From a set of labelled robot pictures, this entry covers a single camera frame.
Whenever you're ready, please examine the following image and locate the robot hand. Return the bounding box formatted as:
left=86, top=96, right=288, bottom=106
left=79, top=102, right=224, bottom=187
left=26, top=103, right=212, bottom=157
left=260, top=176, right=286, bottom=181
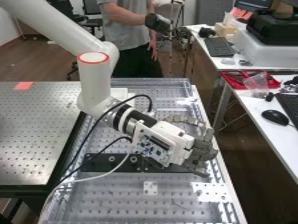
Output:
left=130, top=114, right=219, bottom=179

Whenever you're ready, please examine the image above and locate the small white square plate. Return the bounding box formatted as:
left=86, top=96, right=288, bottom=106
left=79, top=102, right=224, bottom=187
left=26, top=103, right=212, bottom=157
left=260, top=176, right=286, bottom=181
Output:
left=142, top=181, right=159, bottom=196

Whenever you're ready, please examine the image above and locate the black plate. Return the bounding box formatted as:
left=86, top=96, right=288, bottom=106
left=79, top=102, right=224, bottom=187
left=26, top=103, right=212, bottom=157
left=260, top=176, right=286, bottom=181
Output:
left=79, top=152, right=210, bottom=175

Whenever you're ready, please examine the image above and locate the white desk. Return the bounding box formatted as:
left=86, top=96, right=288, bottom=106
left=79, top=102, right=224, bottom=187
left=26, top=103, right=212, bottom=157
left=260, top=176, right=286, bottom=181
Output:
left=211, top=73, right=298, bottom=188
left=185, top=23, right=298, bottom=73

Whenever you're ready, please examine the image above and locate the red tray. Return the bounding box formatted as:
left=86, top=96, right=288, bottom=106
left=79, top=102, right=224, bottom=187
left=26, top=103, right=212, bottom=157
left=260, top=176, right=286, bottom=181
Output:
left=219, top=69, right=282, bottom=91

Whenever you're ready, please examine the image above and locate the black mouse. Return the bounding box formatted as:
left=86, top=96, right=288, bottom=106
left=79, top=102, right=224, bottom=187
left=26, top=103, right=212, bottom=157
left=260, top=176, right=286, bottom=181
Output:
left=260, top=108, right=291, bottom=127

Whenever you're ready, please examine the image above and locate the clear plastic cup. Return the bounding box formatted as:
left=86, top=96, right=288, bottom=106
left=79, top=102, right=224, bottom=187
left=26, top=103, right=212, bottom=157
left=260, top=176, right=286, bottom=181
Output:
left=242, top=71, right=271, bottom=100

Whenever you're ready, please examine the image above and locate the black keyboard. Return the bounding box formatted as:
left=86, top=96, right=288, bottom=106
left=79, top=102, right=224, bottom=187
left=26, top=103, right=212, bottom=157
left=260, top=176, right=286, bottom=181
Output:
left=202, top=36, right=236, bottom=58
left=274, top=92, right=298, bottom=130

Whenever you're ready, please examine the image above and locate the person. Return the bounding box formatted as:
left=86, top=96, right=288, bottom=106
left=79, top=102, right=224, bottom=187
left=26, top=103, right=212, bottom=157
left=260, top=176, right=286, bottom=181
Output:
left=95, top=0, right=175, bottom=80

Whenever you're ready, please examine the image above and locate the black machine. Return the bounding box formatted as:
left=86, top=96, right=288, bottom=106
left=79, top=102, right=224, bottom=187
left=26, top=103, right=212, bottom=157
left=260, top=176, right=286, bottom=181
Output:
left=246, top=9, right=298, bottom=47

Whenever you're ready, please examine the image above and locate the black chair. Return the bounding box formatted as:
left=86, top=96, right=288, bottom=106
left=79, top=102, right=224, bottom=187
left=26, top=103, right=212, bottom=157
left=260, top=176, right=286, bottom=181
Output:
left=78, top=0, right=106, bottom=28

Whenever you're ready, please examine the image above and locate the black cable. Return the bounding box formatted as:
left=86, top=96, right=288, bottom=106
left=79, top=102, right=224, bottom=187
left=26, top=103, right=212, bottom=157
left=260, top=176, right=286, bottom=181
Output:
left=41, top=94, right=154, bottom=205

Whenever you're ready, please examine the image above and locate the white cable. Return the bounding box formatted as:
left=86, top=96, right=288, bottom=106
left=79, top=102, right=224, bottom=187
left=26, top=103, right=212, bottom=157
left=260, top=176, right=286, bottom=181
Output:
left=37, top=151, right=133, bottom=224

